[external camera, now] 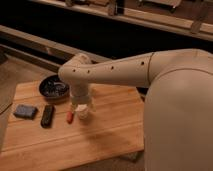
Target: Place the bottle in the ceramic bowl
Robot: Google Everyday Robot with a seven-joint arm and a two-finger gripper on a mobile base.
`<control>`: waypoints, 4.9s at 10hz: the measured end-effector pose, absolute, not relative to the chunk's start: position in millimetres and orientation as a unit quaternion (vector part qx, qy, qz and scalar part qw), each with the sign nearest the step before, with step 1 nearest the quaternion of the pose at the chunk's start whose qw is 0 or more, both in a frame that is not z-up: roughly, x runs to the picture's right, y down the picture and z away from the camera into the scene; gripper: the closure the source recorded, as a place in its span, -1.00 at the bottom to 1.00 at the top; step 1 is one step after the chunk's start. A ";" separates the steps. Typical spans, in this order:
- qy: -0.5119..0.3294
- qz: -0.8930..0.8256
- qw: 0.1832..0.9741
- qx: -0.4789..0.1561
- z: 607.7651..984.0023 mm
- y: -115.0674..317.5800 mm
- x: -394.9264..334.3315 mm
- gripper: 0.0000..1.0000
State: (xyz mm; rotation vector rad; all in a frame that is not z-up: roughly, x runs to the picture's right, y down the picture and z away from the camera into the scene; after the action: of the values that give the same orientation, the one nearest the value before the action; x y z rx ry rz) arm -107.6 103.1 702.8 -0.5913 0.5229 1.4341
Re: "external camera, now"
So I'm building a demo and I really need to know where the blue sponge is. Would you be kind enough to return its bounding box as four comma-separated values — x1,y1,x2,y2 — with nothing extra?
13,105,37,119

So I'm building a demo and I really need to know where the wooden cutting board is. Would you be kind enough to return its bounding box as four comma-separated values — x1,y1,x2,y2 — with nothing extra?
0,82,144,171

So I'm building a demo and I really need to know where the red marker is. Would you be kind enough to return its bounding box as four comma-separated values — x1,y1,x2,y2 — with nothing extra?
66,111,74,124

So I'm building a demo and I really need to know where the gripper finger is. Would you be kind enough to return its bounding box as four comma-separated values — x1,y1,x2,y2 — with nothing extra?
70,103,75,113
88,101,94,111

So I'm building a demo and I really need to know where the black remote control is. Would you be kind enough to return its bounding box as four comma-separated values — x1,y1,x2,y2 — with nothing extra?
41,105,54,128

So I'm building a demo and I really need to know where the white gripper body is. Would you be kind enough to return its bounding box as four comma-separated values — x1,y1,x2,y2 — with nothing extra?
70,84,91,105

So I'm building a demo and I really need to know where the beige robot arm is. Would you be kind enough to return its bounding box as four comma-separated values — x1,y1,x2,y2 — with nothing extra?
58,49,213,171

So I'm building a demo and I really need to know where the dark ceramic bowl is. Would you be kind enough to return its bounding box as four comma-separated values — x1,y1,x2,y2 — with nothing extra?
39,75,69,99

